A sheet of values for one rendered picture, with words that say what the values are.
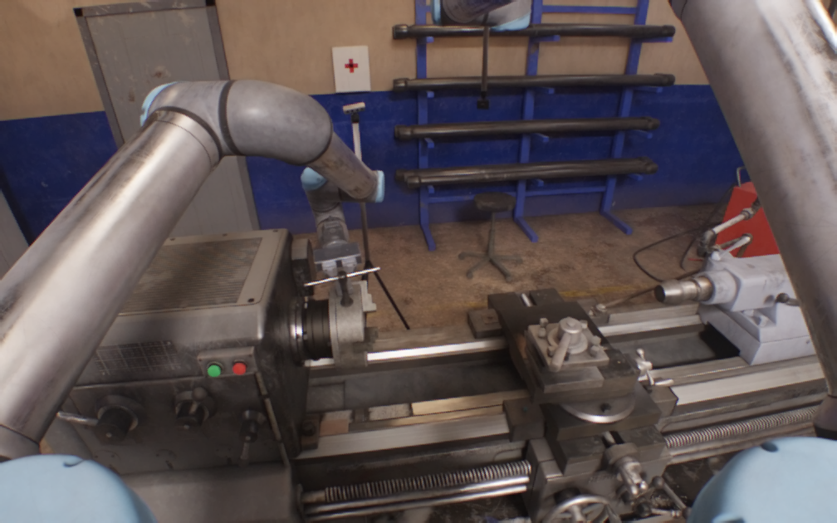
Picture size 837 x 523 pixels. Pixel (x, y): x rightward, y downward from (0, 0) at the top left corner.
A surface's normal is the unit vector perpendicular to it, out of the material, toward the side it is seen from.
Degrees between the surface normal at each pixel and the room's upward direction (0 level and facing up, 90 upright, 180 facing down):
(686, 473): 0
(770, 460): 5
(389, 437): 36
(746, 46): 74
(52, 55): 90
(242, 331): 45
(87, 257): 50
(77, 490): 5
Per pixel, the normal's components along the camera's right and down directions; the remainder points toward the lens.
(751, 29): -0.78, -0.07
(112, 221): 0.69, -0.43
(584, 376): -0.02, -0.87
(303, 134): 0.70, 0.44
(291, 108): 0.66, -0.12
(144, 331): 0.08, -0.26
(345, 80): 0.14, 0.49
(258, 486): 0.05, -0.47
